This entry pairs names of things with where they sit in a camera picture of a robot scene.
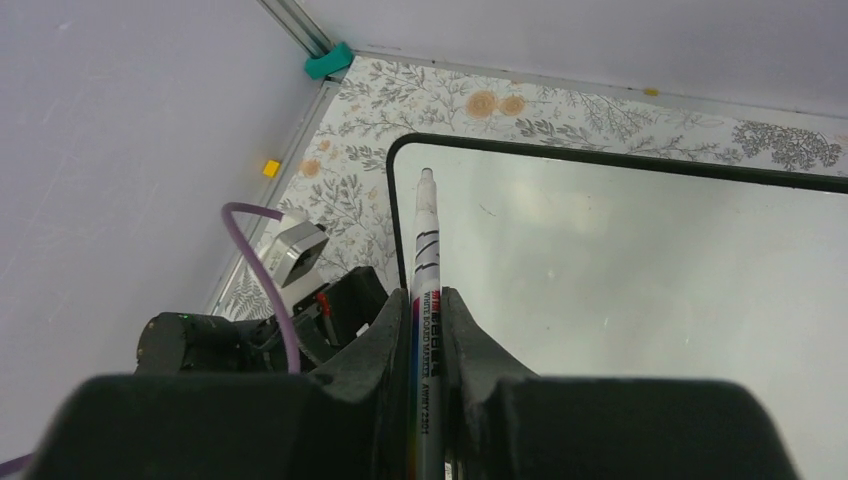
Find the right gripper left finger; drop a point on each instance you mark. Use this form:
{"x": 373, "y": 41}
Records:
{"x": 368, "y": 386}

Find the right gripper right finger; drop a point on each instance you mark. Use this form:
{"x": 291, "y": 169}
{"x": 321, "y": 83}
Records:
{"x": 479, "y": 441}

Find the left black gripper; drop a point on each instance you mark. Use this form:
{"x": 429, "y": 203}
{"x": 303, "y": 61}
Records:
{"x": 328, "y": 316}

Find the black cap whiteboard marker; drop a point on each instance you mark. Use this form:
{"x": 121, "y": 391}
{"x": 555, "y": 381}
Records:
{"x": 427, "y": 447}

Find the white whiteboard black frame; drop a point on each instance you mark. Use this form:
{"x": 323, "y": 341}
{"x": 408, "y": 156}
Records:
{"x": 588, "y": 264}

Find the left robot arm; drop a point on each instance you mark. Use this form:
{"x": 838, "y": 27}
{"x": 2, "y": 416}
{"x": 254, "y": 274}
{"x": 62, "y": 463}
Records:
{"x": 173, "y": 343}

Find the floral patterned table mat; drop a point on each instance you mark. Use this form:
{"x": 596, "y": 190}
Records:
{"x": 340, "y": 181}

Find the small yellow cube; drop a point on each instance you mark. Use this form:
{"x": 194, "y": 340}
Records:
{"x": 271, "y": 168}

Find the teal corner clip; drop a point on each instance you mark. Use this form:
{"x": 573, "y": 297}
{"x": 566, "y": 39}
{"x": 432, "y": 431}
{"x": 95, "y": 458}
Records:
{"x": 337, "y": 59}

